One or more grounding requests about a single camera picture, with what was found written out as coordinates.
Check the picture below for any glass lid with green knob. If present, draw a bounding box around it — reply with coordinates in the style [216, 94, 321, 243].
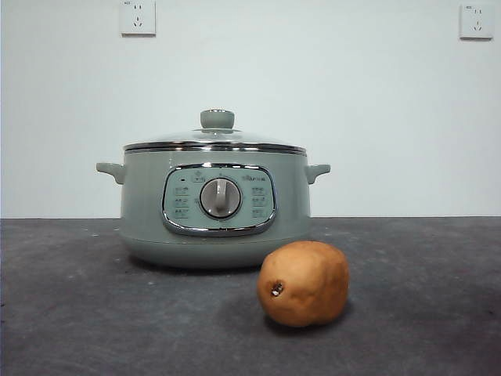
[123, 108, 305, 154]

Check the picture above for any sage green electric pot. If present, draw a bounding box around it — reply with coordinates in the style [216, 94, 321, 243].
[96, 146, 332, 269]

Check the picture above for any white wall socket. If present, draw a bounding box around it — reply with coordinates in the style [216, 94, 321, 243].
[459, 4, 494, 41]
[119, 0, 157, 38]

